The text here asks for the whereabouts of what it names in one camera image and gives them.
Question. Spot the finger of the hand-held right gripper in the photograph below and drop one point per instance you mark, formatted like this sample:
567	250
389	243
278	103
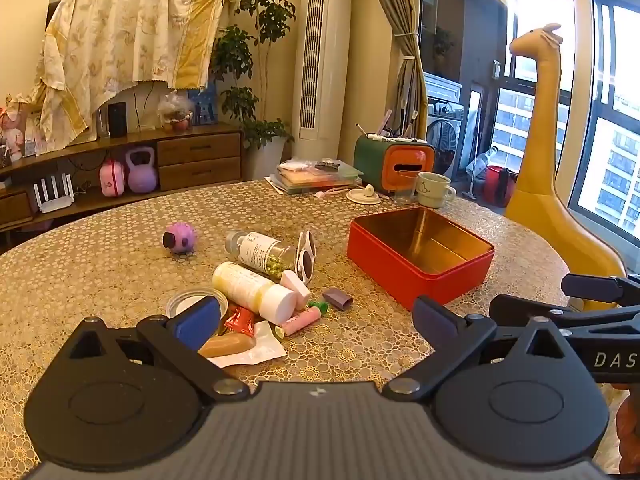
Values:
600	317
595	287

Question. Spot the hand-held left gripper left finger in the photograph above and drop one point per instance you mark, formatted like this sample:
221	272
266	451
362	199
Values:
196	321

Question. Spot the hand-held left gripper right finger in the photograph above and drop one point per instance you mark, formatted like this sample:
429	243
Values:
435	322

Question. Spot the red snack packet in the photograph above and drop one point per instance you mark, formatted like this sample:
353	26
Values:
240	320

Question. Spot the white and yellow bottle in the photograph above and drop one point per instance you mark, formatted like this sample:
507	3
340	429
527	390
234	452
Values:
245	282

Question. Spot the red tin box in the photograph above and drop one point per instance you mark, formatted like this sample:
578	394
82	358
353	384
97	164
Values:
400	265

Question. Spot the purple spiky pig toy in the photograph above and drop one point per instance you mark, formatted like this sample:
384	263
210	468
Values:
181	237

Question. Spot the pink sponge block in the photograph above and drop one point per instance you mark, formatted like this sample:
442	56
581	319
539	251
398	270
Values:
292	285

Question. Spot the small green cap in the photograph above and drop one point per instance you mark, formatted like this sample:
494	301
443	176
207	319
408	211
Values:
320	306

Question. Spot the person's right hand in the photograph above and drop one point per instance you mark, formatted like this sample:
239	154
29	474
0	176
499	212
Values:
631	430

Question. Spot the white paper packet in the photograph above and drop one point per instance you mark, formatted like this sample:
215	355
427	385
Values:
262	347

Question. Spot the pink lip balm tube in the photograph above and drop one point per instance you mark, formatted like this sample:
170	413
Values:
297	321

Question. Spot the white sunglasses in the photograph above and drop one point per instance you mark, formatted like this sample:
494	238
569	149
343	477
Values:
306	262

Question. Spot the white mug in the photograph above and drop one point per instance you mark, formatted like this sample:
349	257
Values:
432	191

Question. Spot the clear glass tumbler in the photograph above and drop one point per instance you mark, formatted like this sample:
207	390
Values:
405	192

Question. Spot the yellow giraffe toy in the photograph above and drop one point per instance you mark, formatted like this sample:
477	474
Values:
545	160

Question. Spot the red bucket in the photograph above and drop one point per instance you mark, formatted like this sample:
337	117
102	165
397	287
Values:
497	185

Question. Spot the white ceramic lid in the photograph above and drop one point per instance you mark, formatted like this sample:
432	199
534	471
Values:
362	196

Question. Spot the wide wooden cabinet drawer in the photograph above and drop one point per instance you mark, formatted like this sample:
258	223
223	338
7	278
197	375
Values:
200	174
197	149

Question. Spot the purple kettlebell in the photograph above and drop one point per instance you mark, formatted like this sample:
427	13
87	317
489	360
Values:
141	175

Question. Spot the pink small case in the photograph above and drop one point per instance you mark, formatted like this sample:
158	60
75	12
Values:
112	179

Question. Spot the clear plastic water bottle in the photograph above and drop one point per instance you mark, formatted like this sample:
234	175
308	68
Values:
480	162

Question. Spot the green orange tissue box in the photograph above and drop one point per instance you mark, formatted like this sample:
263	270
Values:
375	160

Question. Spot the white planter pot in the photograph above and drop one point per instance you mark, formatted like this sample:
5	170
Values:
265	160

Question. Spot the stack of books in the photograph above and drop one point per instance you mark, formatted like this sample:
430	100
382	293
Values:
320	179

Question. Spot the white plastic bag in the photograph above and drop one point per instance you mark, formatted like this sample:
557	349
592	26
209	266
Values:
296	165

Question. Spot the white router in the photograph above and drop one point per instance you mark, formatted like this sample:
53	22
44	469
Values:
52	200

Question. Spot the long makeup brush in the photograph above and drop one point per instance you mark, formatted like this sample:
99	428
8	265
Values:
412	122

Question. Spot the washing machine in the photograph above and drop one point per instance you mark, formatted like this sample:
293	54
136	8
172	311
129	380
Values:
442	120

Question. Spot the pink pen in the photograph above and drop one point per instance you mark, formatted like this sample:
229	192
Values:
386	121

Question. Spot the plastic bag of fruit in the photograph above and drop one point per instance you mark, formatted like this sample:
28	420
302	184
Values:
175	110

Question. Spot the wooden television cabinet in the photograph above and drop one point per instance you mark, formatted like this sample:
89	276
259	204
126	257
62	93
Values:
75	146

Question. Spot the small wooden cabinet drawer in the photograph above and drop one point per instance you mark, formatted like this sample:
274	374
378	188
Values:
15	209

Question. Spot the black speaker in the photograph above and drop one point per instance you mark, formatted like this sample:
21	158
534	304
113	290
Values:
117	120

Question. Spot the clear glass on cabinet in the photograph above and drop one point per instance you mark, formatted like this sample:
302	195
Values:
102	124

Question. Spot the pink doll figure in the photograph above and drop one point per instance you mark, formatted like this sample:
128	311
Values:
12	132

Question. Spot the white tower air conditioner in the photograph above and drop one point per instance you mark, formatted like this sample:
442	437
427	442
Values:
320	60

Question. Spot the floral yellow cloth cover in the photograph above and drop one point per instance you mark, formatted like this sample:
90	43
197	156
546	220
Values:
125	25

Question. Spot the green potted plant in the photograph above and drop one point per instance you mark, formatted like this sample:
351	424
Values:
260	5

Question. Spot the beige curtain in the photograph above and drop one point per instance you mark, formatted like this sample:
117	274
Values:
395	0

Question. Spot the television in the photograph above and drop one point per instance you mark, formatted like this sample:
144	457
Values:
56	7

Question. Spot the blue photo frame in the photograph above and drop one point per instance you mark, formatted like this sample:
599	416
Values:
204	105

